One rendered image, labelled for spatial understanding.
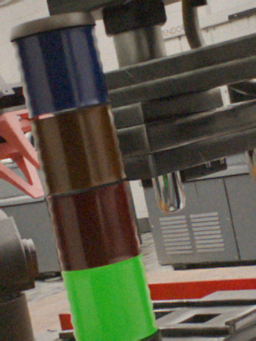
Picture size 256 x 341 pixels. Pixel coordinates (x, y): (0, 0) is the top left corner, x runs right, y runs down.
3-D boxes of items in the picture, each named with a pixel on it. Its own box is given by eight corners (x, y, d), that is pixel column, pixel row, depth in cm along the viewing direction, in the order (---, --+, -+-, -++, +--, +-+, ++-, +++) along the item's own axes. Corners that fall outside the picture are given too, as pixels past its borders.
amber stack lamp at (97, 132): (83, 182, 47) (68, 114, 47) (143, 173, 44) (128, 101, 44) (27, 197, 44) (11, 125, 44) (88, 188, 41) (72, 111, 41)
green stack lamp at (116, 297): (112, 324, 47) (98, 256, 47) (174, 323, 45) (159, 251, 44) (58, 349, 44) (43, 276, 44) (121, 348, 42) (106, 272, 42)
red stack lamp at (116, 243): (97, 253, 47) (83, 186, 47) (158, 247, 44) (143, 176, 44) (43, 273, 44) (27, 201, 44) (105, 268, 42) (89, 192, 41)
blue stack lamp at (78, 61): (68, 111, 47) (52, 42, 46) (127, 97, 44) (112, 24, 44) (11, 121, 44) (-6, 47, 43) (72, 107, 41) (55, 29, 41)
